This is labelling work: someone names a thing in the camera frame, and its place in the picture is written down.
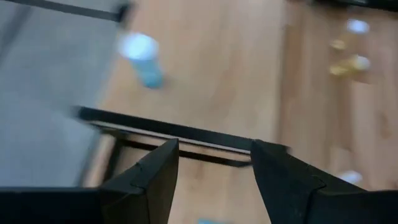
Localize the wooden shelf with black frame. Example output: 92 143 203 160
71 0 292 189

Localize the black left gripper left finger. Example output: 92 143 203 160
99 138 180 224

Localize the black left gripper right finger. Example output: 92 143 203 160
250 139 365 224

